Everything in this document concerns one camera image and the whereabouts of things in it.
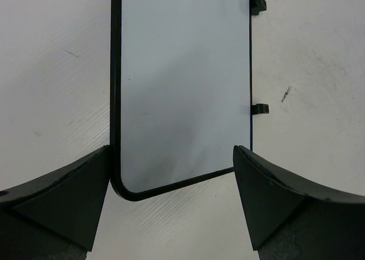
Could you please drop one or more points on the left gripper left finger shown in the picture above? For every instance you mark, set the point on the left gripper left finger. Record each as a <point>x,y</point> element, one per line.
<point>56,216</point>

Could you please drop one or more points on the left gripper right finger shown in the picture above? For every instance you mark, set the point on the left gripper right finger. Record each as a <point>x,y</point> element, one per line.
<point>291,217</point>

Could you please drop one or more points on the small black-framed whiteboard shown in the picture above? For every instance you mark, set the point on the small black-framed whiteboard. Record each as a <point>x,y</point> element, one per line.
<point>181,92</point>

